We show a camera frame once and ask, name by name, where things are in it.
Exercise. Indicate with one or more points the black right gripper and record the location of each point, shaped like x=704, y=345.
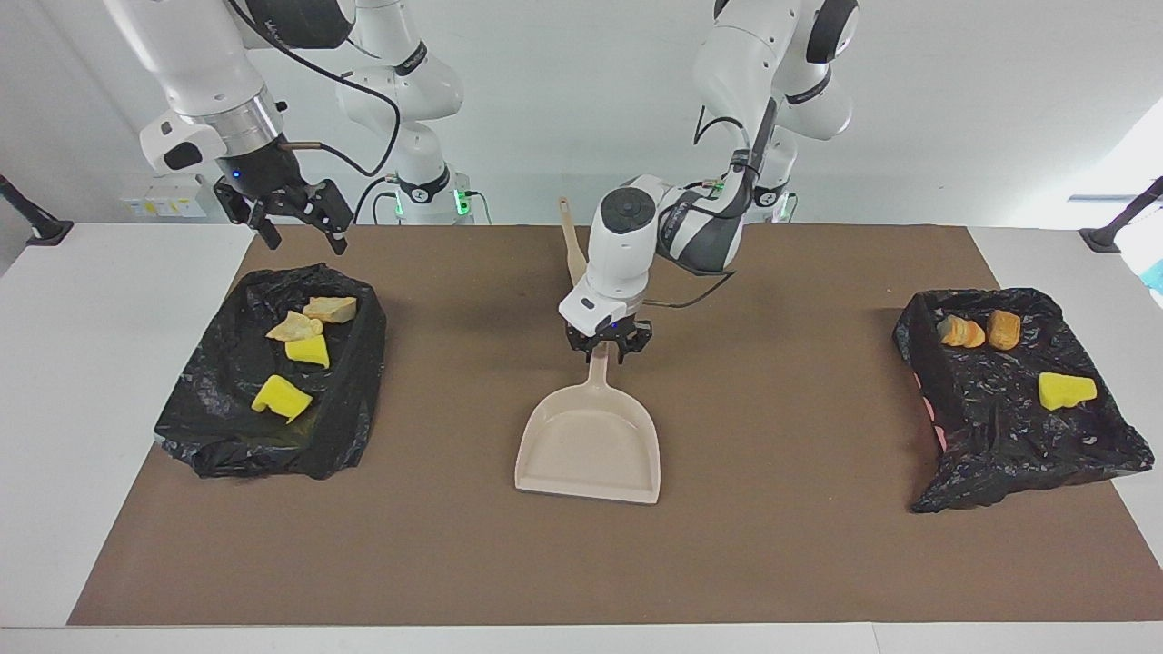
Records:
x=273, y=182

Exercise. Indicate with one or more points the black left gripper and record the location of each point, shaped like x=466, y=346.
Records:
x=607, y=331

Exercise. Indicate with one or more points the beige brush black bristles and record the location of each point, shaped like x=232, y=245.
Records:
x=572, y=245

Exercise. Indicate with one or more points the beige plastic dustpan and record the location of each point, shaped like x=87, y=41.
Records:
x=591, y=445

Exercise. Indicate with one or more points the beige foam chunk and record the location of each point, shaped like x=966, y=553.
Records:
x=295, y=328
x=332, y=310
x=961, y=333

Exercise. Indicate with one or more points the yellow sponge piece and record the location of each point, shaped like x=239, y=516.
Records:
x=282, y=398
x=309, y=352
x=1068, y=391

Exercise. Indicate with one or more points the brown foam chunk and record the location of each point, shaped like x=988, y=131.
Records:
x=1002, y=329

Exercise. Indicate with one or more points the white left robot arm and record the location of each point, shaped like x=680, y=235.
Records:
x=627, y=245

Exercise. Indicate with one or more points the black bag lined bin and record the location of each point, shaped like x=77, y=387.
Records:
x=227, y=427

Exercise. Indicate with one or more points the black bag bin pink inside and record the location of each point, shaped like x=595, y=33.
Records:
x=1008, y=427

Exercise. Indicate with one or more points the brown table mat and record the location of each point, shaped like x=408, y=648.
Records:
x=581, y=545

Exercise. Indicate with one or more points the black stand foot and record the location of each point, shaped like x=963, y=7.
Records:
x=1104, y=238
x=45, y=232

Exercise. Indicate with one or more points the cyan object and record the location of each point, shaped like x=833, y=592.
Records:
x=1156, y=275

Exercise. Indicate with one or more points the white wall box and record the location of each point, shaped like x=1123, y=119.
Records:
x=164, y=198

